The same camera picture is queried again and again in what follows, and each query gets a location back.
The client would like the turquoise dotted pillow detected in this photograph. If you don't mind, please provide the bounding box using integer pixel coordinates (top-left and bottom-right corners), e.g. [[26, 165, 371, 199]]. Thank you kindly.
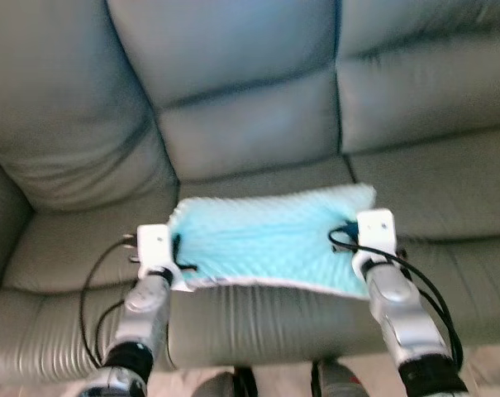
[[167, 184, 379, 297]]

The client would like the green leather sofa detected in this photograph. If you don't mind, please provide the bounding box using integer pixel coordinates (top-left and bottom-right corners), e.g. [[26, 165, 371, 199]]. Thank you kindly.
[[0, 0, 500, 385]]

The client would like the silver left robot leg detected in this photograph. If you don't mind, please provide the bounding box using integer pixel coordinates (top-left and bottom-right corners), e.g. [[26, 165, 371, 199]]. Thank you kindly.
[[192, 368, 259, 397]]

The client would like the silver robot leg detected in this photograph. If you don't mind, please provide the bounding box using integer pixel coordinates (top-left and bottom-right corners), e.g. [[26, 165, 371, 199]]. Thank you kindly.
[[312, 360, 371, 397], [192, 368, 259, 397]]

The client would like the silver right robot leg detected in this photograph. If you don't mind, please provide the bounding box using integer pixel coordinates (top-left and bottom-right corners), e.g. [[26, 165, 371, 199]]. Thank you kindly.
[[312, 360, 371, 397]]

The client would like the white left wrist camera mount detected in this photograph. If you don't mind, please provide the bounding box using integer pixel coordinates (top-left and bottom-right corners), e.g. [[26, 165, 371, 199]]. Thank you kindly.
[[136, 223, 193, 293]]

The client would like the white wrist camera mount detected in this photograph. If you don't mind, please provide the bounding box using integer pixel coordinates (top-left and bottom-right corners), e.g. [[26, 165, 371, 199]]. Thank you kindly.
[[355, 208, 399, 278], [136, 223, 193, 293]]

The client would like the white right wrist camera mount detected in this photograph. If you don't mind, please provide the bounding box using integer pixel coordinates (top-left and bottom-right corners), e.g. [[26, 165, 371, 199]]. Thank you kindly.
[[355, 208, 399, 278]]

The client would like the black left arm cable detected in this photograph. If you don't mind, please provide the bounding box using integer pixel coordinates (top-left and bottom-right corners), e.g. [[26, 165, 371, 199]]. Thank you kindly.
[[79, 236, 143, 369]]

